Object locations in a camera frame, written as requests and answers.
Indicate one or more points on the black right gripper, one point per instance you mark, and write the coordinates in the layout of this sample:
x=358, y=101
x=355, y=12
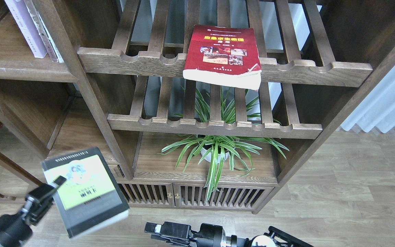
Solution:
x=178, y=234

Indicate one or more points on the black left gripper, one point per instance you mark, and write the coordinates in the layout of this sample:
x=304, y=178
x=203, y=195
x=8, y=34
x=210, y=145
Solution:
x=15, y=229

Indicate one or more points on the black and green book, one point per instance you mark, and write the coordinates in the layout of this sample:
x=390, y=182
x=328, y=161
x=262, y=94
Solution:
x=90, y=199

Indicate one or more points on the red thick book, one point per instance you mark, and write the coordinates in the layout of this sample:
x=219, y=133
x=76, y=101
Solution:
x=223, y=56

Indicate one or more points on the white lavender book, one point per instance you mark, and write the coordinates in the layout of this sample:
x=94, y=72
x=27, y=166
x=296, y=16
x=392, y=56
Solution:
x=24, y=21

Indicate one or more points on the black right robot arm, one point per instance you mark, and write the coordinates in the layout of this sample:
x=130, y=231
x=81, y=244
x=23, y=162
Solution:
x=274, y=238

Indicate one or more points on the white plant pot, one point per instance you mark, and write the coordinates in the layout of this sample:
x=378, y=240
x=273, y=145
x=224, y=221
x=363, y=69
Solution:
x=207, y=154

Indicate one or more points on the green spider plant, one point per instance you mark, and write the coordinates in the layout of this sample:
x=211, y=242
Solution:
x=229, y=145

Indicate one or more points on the dark wooden bookshelf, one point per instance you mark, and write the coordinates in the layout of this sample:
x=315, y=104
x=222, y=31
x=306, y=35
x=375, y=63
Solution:
x=319, y=59

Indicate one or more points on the worn standing book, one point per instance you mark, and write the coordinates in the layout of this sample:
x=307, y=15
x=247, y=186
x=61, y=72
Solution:
x=50, y=46

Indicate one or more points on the white curtain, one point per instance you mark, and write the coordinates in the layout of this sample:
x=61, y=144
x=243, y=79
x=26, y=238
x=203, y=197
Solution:
x=377, y=110

